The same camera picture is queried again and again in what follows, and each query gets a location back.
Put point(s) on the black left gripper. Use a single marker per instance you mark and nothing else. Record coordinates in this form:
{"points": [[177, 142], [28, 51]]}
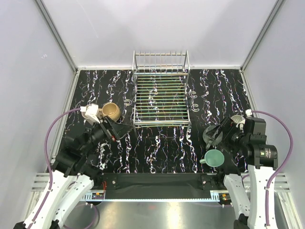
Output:
{"points": [[117, 130]]}

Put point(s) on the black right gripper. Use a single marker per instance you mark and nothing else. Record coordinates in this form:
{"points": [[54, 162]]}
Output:
{"points": [[227, 124]]}

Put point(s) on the tan round ceramic mug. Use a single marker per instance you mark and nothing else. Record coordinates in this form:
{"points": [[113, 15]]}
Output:
{"points": [[112, 111]]}

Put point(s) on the grey speckled ceramic mug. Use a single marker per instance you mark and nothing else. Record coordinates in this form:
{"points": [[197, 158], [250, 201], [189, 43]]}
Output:
{"points": [[212, 136]]}

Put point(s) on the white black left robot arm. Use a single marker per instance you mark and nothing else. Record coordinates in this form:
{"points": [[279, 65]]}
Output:
{"points": [[72, 176]]}

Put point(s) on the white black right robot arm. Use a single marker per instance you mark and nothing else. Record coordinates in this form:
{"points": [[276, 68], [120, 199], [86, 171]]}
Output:
{"points": [[256, 210]]}

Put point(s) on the grey ribbed ceramic mug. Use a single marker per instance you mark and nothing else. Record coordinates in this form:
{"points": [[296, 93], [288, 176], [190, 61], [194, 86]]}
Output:
{"points": [[238, 119]]}

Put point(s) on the mint green mug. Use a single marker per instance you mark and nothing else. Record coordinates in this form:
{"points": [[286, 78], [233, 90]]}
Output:
{"points": [[213, 158]]}

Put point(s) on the lower right horseshoe hook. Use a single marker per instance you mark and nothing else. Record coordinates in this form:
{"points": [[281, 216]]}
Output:
{"points": [[195, 108]]}

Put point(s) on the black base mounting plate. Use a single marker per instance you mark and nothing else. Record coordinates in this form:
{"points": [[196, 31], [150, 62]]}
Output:
{"points": [[203, 181]]}

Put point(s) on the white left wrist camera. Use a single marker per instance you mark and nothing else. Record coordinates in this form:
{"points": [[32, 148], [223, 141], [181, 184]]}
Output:
{"points": [[91, 113]]}

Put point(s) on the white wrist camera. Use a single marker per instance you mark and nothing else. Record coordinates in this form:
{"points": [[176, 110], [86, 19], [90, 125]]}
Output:
{"points": [[248, 113], [91, 113]]}

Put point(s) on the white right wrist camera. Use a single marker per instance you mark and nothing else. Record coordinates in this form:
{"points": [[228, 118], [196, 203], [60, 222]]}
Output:
{"points": [[248, 113]]}

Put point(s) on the silver wire dish rack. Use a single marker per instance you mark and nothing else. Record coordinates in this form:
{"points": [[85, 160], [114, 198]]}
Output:
{"points": [[160, 97]]}

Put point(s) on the aluminium slotted rail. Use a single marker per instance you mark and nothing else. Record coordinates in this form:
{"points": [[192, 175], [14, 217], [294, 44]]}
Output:
{"points": [[202, 196]]}

